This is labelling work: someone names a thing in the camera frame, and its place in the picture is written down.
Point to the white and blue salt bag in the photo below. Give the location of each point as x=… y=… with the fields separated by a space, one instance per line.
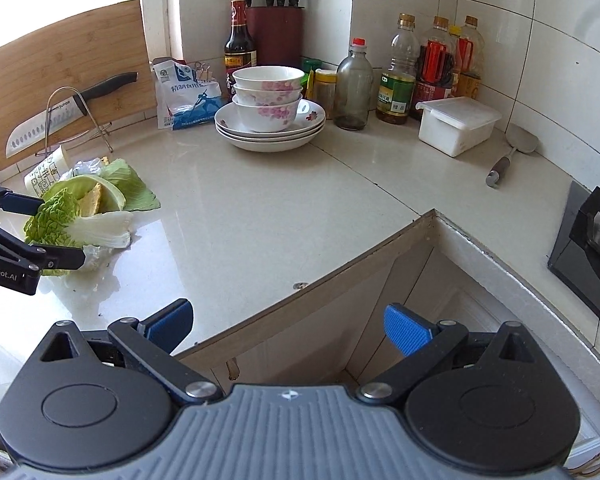
x=190 y=100

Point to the oil bottle with green label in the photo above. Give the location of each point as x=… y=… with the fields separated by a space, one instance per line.
x=396 y=90

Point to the dark vinegar bottle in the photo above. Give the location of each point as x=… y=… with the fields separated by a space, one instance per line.
x=239 y=45

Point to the binder clips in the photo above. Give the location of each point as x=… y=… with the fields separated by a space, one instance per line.
x=205 y=71

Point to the black gas stove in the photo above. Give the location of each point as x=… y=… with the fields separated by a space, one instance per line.
x=590 y=250

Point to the stacked white plates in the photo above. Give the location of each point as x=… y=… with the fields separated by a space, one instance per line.
x=312 y=112

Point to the glass bottle with red cap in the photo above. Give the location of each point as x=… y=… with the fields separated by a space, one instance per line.
x=352 y=90

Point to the napa cabbage leaf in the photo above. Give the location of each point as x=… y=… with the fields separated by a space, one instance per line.
x=55 y=215

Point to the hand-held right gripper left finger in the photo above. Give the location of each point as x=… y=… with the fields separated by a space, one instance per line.
x=172 y=322

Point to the dark red knife block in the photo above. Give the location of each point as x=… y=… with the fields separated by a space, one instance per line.
x=275 y=35

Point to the grey spatula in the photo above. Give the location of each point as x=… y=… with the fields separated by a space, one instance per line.
x=520 y=140

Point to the orange peel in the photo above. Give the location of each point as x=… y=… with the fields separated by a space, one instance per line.
x=92 y=200

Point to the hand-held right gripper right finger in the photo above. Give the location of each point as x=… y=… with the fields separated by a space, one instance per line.
x=405 y=330

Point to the dark sauce bottle red label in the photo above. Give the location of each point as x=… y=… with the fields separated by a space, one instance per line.
x=435 y=70

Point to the clear plastic wrap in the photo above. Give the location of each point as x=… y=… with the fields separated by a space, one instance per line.
x=87 y=167

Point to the printed paper cup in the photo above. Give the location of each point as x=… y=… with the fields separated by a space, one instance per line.
x=45 y=170

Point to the white lidded plastic container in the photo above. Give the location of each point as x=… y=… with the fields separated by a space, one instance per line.
x=460 y=125

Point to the white floral plate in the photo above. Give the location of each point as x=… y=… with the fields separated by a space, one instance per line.
x=270 y=146
x=307 y=134

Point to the bamboo cutting board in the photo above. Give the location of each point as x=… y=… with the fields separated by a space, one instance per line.
x=55 y=45

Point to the yellow-lidded spice jar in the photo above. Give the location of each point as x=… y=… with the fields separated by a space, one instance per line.
x=326 y=92

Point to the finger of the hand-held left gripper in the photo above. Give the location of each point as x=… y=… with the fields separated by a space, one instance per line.
x=62 y=258
x=25 y=204

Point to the green cabbage leaf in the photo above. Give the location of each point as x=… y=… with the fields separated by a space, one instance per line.
x=135 y=190

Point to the green-lidded jar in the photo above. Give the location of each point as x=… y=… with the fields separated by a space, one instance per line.
x=310 y=67

